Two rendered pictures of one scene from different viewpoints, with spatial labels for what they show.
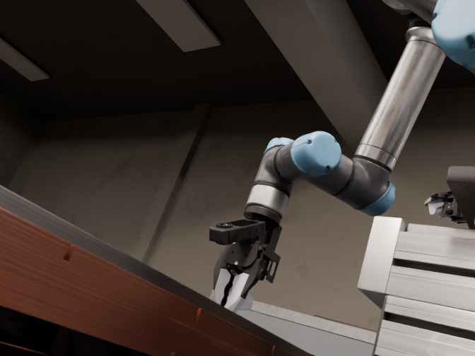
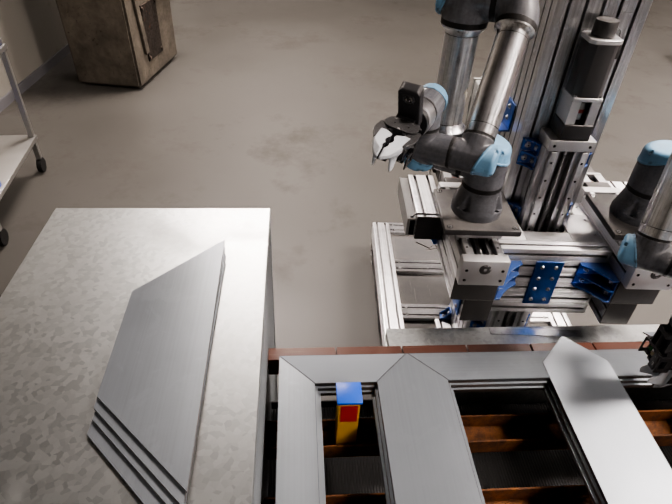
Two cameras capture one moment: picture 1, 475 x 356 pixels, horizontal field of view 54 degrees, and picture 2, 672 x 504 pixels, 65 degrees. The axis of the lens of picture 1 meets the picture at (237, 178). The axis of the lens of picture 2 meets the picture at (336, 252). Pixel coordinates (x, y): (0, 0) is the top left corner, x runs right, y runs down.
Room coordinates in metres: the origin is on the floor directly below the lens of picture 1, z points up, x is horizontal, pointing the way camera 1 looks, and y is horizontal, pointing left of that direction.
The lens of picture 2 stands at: (2.04, -0.03, 1.92)
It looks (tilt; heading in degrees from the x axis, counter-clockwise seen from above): 38 degrees down; 225
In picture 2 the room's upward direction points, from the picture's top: 3 degrees clockwise
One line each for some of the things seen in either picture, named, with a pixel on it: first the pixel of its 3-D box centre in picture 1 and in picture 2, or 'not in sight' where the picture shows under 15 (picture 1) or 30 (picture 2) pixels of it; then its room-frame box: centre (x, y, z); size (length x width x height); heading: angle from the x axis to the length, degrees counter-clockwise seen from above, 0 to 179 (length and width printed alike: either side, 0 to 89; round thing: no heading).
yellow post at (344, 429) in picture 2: not in sight; (346, 420); (1.46, -0.54, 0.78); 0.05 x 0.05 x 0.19; 50
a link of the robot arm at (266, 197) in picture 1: (265, 204); not in sight; (0.85, -0.07, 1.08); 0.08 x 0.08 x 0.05
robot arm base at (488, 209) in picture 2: not in sight; (479, 195); (0.79, -0.69, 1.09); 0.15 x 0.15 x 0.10
